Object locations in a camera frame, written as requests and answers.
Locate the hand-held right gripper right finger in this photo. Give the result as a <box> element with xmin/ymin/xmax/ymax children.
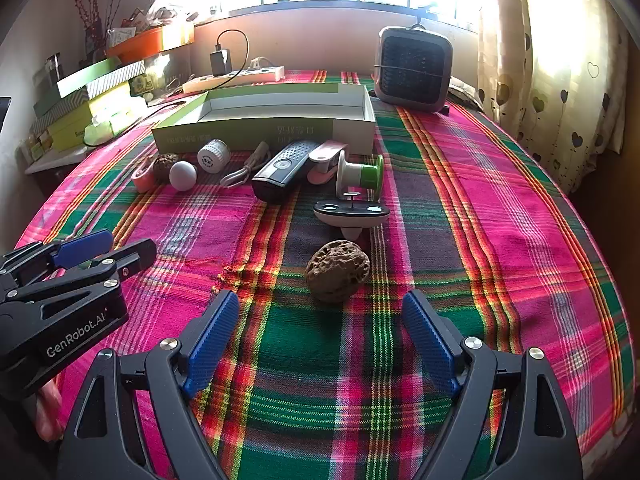
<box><xmin>402</xmin><ymin>290</ymin><xmax>583</xmax><ymax>480</ymax></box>

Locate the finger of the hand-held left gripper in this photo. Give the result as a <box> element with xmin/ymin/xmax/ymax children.
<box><xmin>0</xmin><ymin>239</ymin><xmax>157</xmax><ymax>323</ymax></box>
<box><xmin>0</xmin><ymin>230</ymin><xmax>115</xmax><ymax>286</ymax></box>

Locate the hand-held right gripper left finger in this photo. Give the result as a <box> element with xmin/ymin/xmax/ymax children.
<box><xmin>57</xmin><ymin>290</ymin><xmax>241</xmax><ymax>480</ymax></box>

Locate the pink clip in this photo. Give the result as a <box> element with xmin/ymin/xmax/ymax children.
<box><xmin>132</xmin><ymin>155</ymin><xmax>158</xmax><ymax>193</ymax></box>

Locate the white ball with pin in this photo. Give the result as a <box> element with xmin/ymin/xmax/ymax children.
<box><xmin>169</xmin><ymin>161</ymin><xmax>198</xmax><ymax>192</ymax></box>

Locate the small brown walnut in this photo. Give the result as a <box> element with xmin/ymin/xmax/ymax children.
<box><xmin>153</xmin><ymin>154</ymin><xmax>180</xmax><ymax>183</ymax></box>

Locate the large brown walnut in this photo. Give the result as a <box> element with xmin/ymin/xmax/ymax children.
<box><xmin>305</xmin><ymin>240</ymin><xmax>371</xmax><ymax>303</ymax></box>

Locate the white ribbed cylinder cap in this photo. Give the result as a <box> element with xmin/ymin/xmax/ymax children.
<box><xmin>197</xmin><ymin>138</ymin><xmax>231</xmax><ymax>175</ymax></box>

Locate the white usb cable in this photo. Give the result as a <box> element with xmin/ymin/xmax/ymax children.
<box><xmin>220</xmin><ymin>141</ymin><xmax>272</xmax><ymax>188</ymax></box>

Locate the white black oval gadget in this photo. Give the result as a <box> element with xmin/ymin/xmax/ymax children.
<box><xmin>313</xmin><ymin>192</ymin><xmax>391</xmax><ymax>241</ymax></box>

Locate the black handheld device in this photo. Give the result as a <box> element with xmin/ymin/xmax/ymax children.
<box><xmin>251</xmin><ymin>141</ymin><xmax>321</xmax><ymax>205</ymax></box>

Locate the green white spool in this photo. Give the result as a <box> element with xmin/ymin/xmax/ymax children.
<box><xmin>336</xmin><ymin>150</ymin><xmax>385</xmax><ymax>195</ymax></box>

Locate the green white cardboard box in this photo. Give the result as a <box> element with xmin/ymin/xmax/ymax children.
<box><xmin>151</xmin><ymin>84</ymin><xmax>377</xmax><ymax>156</ymax></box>

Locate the pink white folding gadget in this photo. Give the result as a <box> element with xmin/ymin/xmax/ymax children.
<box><xmin>306</xmin><ymin>141</ymin><xmax>349</xmax><ymax>184</ymax></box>

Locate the person's left hand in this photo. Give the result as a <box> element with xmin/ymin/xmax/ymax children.
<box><xmin>37</xmin><ymin>380</ymin><xmax>63</xmax><ymax>438</ymax></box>

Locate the white side table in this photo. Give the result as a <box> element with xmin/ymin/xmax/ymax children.
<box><xmin>25</xmin><ymin>145</ymin><xmax>91</xmax><ymax>176</ymax></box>

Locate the pink green plaid blanket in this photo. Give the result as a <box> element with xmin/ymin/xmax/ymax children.
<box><xmin>15</xmin><ymin>67</ymin><xmax>636</xmax><ymax>480</ymax></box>

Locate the green tissue pack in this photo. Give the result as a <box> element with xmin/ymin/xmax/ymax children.
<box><xmin>84</xmin><ymin>110</ymin><xmax>143</xmax><ymax>146</ymax></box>

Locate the yellow green box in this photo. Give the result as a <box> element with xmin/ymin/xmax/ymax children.
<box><xmin>32</xmin><ymin>80</ymin><xmax>133</xmax><ymax>133</ymax></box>

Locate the green printed small box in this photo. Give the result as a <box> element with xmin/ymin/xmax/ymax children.
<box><xmin>129</xmin><ymin>74</ymin><xmax>157</xmax><ymax>101</ymax></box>

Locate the white power strip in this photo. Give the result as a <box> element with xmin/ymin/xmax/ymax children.
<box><xmin>182</xmin><ymin>64</ymin><xmax>286</xmax><ymax>95</ymax></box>

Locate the black charger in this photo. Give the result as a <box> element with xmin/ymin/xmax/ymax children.
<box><xmin>210</xmin><ymin>49</ymin><xmax>232</xmax><ymax>77</ymax></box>

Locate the orange box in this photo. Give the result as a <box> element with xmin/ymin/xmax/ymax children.
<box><xmin>106</xmin><ymin>24</ymin><xmax>196</xmax><ymax>65</ymax></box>

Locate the pile of small packets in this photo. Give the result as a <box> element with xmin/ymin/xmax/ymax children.
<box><xmin>130</xmin><ymin>0</ymin><xmax>211</xmax><ymax>28</ymax></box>

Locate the grey space heater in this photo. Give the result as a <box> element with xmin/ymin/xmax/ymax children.
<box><xmin>372</xmin><ymin>22</ymin><xmax>454</xmax><ymax>113</ymax></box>

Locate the heart print curtain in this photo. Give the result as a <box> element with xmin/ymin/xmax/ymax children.
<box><xmin>477</xmin><ymin>0</ymin><xmax>628</xmax><ymax>196</ymax></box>

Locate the black charger cable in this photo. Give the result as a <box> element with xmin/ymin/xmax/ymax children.
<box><xmin>216</xmin><ymin>29</ymin><xmax>249</xmax><ymax>73</ymax></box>

